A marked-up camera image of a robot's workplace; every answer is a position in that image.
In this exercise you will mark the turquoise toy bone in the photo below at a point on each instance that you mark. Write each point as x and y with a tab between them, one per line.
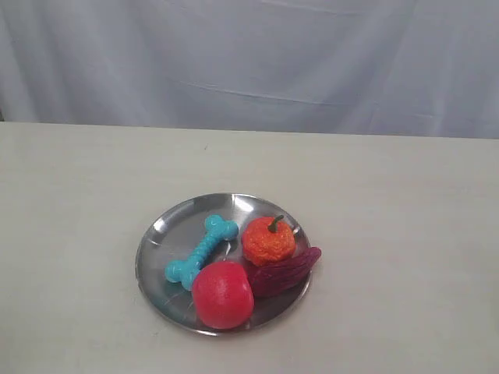
185	271

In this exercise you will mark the orange toy tangerine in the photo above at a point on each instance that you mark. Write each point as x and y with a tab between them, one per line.
268	240

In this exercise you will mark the round stainless steel plate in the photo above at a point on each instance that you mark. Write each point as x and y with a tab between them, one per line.
174	235

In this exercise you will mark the purple sweet potato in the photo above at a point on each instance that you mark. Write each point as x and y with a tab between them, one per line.
275	278

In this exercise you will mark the red apple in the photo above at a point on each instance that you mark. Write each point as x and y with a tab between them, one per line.
222	295

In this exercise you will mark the white backdrop cloth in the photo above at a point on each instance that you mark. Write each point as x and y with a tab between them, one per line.
416	68

